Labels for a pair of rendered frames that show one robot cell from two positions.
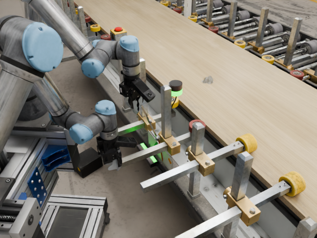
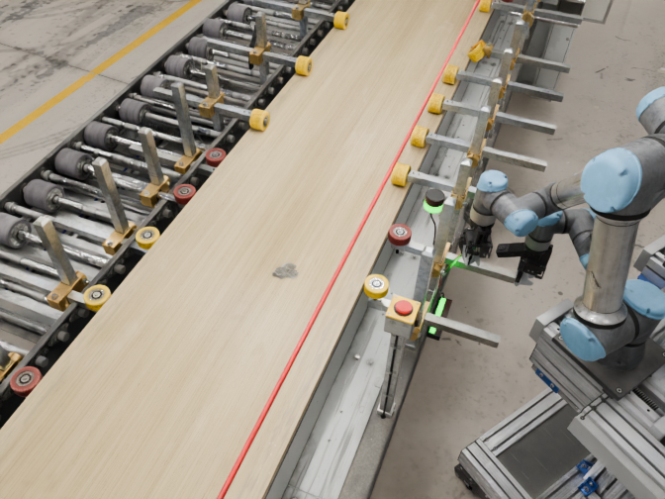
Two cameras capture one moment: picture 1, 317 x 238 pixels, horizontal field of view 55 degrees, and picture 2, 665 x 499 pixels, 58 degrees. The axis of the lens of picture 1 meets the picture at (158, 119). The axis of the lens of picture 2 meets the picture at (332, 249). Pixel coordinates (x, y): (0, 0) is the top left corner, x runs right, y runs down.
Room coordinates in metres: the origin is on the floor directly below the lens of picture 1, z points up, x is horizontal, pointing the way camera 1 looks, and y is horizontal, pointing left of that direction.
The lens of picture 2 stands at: (2.29, 0.73, 2.39)
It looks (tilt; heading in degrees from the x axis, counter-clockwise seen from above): 48 degrees down; 228
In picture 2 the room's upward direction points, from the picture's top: 1 degrees clockwise
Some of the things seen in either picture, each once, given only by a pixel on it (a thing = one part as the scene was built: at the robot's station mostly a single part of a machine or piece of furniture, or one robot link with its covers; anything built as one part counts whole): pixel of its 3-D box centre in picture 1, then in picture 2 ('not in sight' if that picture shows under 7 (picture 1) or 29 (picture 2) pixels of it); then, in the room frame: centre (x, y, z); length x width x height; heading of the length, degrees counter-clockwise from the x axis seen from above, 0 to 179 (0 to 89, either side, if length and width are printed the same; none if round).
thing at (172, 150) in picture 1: (169, 141); (436, 258); (1.10, -0.05, 0.85); 0.14 x 0.06 x 0.05; 27
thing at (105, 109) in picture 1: (105, 115); (545, 221); (0.95, 0.20, 1.12); 0.09 x 0.08 x 0.11; 142
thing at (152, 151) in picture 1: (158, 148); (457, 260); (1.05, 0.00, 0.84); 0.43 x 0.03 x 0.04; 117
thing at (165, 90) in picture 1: (166, 129); (438, 251); (1.12, -0.04, 0.91); 0.04 x 0.04 x 0.48; 27
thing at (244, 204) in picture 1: (240, 204); (475, 151); (0.65, -0.28, 0.95); 0.14 x 0.06 x 0.05; 27
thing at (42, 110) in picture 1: (28, 101); (619, 336); (1.12, 0.57, 1.09); 0.15 x 0.15 x 0.10
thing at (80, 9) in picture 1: (85, 38); not in sight; (2.23, 0.54, 0.91); 0.04 x 0.04 x 0.48; 27
